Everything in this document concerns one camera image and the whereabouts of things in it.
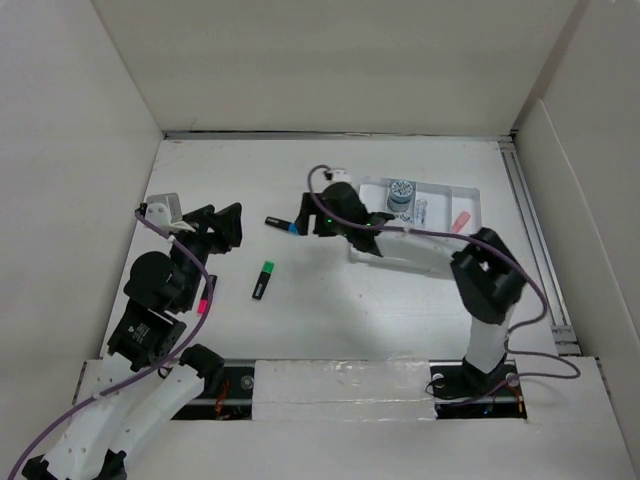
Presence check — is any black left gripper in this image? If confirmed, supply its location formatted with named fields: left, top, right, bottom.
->
left=170, top=201, right=241, bottom=309

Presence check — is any black highlighter blue cap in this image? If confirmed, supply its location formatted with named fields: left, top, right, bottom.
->
left=264, top=216, right=298, bottom=235

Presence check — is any large blue cleaning gel jar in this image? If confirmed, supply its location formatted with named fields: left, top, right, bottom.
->
left=386, top=179, right=416, bottom=213

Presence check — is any small blue cleaning gel jar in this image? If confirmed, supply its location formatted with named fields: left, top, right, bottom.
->
left=395, top=212, right=413, bottom=224

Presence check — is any black highlighter with barcode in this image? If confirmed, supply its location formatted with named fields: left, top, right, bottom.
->
left=252, top=261, right=275, bottom=300

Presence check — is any blue spray pen bottle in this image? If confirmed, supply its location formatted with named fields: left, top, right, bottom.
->
left=414, top=199, right=428, bottom=226

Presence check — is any pink eraser capsule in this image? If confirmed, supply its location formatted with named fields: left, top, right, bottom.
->
left=451, top=211, right=472, bottom=234

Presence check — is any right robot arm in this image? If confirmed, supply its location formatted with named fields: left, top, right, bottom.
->
left=295, top=182, right=525, bottom=396

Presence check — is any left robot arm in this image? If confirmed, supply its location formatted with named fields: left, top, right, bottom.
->
left=9, top=194, right=242, bottom=479

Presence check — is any white plastic organizer tray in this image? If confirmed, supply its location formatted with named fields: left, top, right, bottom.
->
left=348, top=174, right=485, bottom=274

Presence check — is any black highlighter pink cap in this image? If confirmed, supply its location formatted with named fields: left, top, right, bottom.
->
left=197, top=274, right=218, bottom=315

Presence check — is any white foam block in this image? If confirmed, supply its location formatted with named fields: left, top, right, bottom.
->
left=252, top=359, right=436, bottom=423

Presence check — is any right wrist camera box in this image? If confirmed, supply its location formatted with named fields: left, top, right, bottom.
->
left=323, top=168, right=354, bottom=186

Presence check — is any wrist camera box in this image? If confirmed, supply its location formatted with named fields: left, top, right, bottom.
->
left=323, top=168, right=354, bottom=186
left=145, top=193, right=182, bottom=227

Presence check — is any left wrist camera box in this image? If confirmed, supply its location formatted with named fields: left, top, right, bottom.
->
left=145, top=193, right=182, bottom=227

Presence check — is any aluminium rail at back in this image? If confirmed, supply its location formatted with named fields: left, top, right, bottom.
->
left=164, top=131, right=514, bottom=142

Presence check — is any aluminium rail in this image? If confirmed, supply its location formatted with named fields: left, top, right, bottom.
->
left=498, top=137, right=582, bottom=357
left=164, top=131, right=514, bottom=142

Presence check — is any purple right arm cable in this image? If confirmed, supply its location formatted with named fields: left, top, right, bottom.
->
left=307, top=164, right=581, bottom=406

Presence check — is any aluminium rail right side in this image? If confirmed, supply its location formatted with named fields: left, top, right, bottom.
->
left=498, top=137, right=582, bottom=357

